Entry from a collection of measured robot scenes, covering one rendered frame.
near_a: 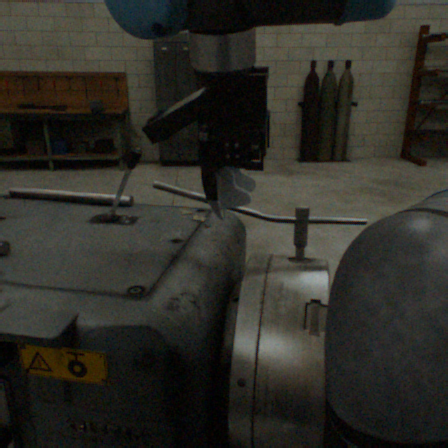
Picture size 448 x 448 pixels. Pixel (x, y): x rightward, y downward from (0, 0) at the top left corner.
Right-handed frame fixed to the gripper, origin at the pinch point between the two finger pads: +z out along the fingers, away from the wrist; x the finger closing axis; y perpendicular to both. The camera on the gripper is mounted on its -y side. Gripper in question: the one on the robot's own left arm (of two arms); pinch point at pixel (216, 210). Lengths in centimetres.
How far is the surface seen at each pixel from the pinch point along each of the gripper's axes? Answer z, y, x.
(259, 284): 9.3, 6.7, -4.5
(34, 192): 10.9, -44.2, 18.0
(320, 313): 10.6, 15.4, -7.6
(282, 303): 9.8, 10.2, -7.3
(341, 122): 238, 56, 631
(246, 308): 10.2, 5.4, -8.5
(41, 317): 2.3, -16.0, -20.6
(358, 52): 143, 74, 690
